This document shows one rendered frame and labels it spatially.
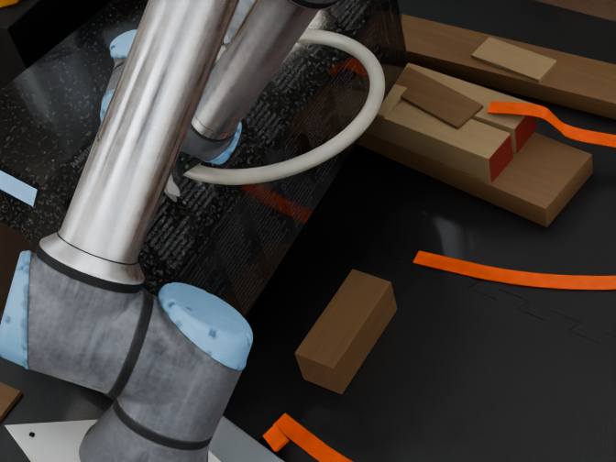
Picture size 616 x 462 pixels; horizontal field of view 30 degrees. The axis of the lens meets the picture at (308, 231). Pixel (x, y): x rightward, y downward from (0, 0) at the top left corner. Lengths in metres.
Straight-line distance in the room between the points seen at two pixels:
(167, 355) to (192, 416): 0.10
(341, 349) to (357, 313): 0.12
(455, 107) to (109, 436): 1.94
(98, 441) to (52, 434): 0.09
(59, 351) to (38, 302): 0.07
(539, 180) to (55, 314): 1.97
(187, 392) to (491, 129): 1.86
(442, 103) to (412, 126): 0.11
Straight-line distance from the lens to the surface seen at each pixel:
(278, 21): 1.66
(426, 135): 3.29
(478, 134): 3.26
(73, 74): 2.76
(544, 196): 3.22
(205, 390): 1.59
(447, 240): 3.24
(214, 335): 1.56
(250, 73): 1.78
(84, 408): 3.18
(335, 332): 2.95
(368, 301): 2.99
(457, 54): 3.70
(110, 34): 2.84
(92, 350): 1.55
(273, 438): 2.88
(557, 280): 3.12
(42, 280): 1.55
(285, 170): 2.15
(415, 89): 3.42
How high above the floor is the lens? 2.45
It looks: 47 degrees down
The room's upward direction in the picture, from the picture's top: 17 degrees counter-clockwise
